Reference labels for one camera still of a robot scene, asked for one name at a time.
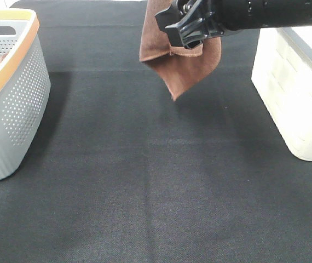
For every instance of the brown towel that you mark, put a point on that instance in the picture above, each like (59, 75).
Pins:
(179, 68)

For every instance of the grey perforated laundry basket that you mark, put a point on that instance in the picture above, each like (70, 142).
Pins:
(24, 86)

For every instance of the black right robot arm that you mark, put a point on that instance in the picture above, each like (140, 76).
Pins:
(257, 14)

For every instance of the black fabric table mat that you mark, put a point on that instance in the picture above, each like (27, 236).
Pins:
(119, 172)

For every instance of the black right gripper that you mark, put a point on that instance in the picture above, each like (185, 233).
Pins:
(188, 23)

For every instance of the white slotted storage basket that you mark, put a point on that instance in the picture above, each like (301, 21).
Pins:
(282, 75)

